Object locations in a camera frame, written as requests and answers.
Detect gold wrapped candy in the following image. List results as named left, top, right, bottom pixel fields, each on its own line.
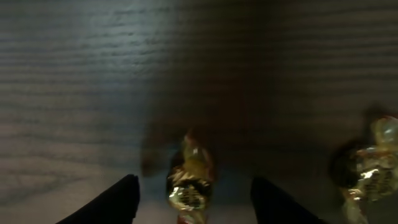
left=328, top=114, right=398, bottom=224
left=165, top=132, right=217, bottom=224

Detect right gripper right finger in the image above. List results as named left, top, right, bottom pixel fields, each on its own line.
left=250, top=176, right=327, bottom=224

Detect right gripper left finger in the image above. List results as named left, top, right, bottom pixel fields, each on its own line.
left=55, top=174, right=141, bottom=224

